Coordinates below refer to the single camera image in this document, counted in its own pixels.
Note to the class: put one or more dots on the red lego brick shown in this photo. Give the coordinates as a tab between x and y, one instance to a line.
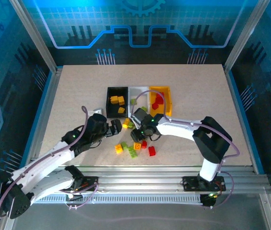
155	105
152	151
144	144
160	97

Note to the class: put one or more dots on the long green lego brick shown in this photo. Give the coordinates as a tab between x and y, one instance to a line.
133	152

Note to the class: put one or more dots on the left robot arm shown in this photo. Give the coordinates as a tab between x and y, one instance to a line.
42	160

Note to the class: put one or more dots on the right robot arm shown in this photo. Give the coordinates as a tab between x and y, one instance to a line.
178	129

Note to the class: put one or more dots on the black plastic bin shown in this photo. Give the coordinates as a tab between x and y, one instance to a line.
115	112

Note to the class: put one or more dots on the white plastic bin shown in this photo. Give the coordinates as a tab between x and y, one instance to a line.
141	101

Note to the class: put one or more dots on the yellow plastic bin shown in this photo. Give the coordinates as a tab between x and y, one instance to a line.
153	92

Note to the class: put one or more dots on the blue table edge strip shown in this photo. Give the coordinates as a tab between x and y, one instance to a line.
37	119
244	119

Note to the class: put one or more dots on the black electronics box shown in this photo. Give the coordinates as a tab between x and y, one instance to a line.
208	200

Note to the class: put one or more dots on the transparent side panel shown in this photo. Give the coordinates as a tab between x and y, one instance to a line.
269	72
1	72

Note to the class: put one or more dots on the transparent back panel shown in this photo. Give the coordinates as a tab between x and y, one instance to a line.
138	14

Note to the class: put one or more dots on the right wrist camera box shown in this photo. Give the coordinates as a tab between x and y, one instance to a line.
139	116

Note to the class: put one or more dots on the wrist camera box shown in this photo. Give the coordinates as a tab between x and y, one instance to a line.
97	121
139	116

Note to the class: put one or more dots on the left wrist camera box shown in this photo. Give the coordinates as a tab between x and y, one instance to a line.
97	121

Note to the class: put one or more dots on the aluminium front rail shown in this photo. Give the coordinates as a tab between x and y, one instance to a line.
138	179

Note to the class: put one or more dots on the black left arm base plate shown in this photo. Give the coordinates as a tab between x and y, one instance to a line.
88	183

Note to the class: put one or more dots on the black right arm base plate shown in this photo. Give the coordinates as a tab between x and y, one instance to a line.
190	184

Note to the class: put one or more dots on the aluminium frame post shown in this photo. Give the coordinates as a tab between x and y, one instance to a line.
33	36
245	33

